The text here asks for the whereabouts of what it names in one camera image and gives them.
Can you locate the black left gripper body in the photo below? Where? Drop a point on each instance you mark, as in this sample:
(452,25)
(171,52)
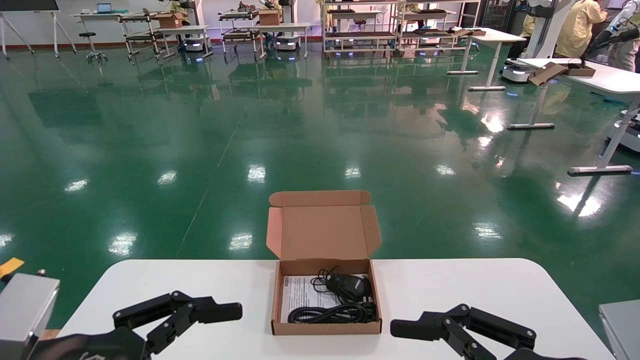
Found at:
(90,347)

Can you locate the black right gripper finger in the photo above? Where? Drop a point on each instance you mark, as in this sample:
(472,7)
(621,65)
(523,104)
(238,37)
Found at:
(410,326)

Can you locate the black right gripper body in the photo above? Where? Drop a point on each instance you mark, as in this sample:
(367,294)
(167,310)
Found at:
(540,355)

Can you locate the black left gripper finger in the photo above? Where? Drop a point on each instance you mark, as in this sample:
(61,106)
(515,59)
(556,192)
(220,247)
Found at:
(220,312)

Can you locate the brown cardboard storage box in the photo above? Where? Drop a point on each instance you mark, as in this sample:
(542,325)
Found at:
(322,230)

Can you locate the open flat cardboard box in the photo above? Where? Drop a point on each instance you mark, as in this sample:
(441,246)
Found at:
(550,72)

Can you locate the white printed paper manual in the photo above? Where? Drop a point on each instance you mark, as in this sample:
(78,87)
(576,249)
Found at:
(300,295)

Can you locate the white wheeled robot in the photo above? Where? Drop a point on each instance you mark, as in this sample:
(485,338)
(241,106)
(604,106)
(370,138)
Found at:
(287,42)
(545,30)
(627,135)
(194,45)

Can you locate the metal shelf cart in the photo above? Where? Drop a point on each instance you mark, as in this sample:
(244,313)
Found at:
(140,36)
(240,35)

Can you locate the white table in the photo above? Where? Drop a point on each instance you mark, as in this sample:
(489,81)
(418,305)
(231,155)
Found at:
(610,77)
(500,36)
(285,26)
(185,29)

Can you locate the black stool with chrome base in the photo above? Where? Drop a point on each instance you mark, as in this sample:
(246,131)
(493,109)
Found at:
(92,47)

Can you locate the tall metal shelf rack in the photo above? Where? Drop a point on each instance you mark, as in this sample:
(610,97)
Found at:
(435,32)
(360,35)

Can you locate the flat brown cardboard piece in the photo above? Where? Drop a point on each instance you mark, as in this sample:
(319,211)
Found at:
(470,31)

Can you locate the person in yellow coat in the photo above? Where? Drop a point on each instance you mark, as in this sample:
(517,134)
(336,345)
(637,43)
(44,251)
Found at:
(179,10)
(580,27)
(630,52)

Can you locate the small black stool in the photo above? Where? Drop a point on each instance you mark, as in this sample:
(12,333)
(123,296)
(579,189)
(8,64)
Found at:
(360,23)

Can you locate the long white desk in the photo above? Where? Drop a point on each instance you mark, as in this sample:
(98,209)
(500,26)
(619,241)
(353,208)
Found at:
(90,16)

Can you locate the open laptop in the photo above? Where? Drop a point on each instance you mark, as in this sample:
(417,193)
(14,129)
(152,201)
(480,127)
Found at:
(104,8)

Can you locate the dark board on stand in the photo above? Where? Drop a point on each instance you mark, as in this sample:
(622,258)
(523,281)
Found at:
(25,5)

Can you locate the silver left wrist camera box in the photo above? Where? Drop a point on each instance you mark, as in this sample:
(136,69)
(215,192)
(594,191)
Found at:
(22,310)

